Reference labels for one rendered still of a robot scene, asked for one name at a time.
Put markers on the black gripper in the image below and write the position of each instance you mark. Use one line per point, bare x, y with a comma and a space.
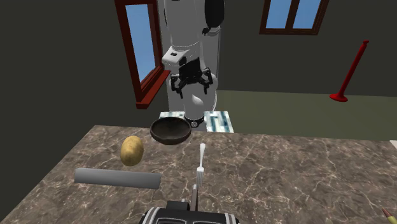
190, 69

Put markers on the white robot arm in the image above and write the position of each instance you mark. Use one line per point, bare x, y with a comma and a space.
185, 28

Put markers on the patterned robot stand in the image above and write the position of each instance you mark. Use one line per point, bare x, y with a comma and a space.
221, 121

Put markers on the dark brown bowl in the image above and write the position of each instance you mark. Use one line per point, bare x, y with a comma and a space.
170, 131

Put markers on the red framed window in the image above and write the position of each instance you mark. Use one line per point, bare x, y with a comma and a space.
130, 46

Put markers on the white fork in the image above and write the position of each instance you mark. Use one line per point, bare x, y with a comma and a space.
201, 161

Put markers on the yellow brown potato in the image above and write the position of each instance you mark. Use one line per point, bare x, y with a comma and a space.
132, 151

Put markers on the brown grey stick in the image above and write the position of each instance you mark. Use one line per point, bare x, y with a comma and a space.
194, 197

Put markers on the brown framed window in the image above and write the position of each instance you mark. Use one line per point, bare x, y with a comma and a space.
291, 18

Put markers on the grey cylinder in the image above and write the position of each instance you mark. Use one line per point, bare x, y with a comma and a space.
118, 178

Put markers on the black toaster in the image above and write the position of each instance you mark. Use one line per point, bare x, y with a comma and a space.
189, 217

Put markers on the red pole stand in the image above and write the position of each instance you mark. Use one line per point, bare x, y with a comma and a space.
350, 73

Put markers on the red olive pencil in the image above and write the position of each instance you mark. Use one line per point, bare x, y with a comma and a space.
390, 216

